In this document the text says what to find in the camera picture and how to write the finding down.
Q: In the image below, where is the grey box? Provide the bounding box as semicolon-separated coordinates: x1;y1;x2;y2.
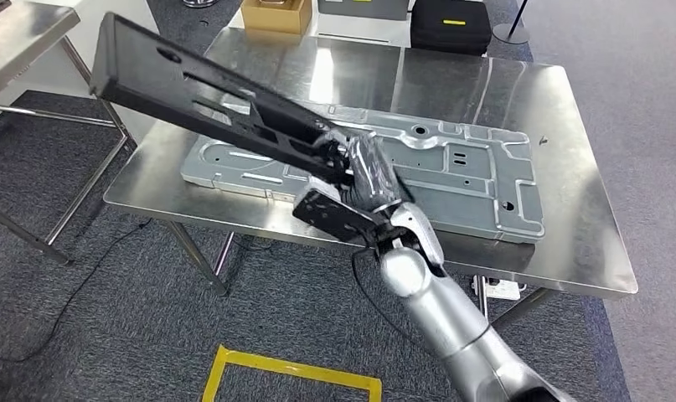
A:
317;0;410;22

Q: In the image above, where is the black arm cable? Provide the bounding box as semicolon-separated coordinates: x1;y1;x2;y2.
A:
350;246;431;358

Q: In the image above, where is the white power strip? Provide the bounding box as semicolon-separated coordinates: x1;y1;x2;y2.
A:
470;276;523;302

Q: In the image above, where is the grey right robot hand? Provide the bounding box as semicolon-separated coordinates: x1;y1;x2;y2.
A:
314;130;416;216

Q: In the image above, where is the black floor cable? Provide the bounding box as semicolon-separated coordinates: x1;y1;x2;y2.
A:
0;218;154;364

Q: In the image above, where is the black case with yellow label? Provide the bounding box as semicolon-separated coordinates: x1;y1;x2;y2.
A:
410;0;493;56

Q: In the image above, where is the steel table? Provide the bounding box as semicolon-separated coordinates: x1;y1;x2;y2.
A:
0;0;137;266

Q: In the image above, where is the large black trim part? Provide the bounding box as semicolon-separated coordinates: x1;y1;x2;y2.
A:
89;12;366;187

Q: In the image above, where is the round stand base with pole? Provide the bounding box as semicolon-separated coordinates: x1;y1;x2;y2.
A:
492;0;531;45

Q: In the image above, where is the white cabinet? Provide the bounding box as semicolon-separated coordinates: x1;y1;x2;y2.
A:
0;0;163;147

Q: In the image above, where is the stamped grey metal panel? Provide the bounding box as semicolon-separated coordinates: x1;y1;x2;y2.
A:
180;102;546;245

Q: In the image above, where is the steel workbench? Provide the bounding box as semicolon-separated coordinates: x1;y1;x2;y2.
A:
103;26;640;329

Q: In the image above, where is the cardboard box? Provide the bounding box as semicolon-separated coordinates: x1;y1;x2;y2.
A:
240;0;314;36

